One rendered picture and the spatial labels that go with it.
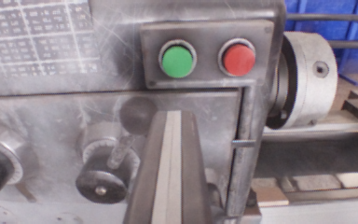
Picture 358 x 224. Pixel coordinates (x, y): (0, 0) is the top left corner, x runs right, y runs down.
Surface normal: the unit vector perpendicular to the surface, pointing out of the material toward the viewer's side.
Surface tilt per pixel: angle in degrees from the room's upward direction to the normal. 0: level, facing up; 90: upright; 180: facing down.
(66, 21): 90
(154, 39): 90
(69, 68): 90
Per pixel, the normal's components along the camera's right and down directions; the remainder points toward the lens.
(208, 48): 0.00, 0.51
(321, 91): -0.01, 0.28
